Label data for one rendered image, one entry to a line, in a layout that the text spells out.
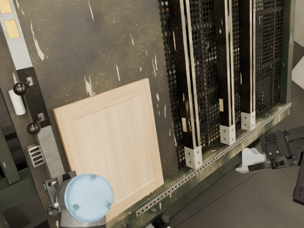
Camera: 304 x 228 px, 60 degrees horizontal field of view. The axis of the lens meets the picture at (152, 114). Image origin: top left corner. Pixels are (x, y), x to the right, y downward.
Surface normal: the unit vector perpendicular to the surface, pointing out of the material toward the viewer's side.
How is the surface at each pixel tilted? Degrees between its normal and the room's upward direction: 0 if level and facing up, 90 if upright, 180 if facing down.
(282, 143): 69
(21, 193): 57
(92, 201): 28
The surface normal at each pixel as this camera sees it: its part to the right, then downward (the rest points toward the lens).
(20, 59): 0.65, 0.18
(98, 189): 0.47, -0.27
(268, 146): -0.73, -0.09
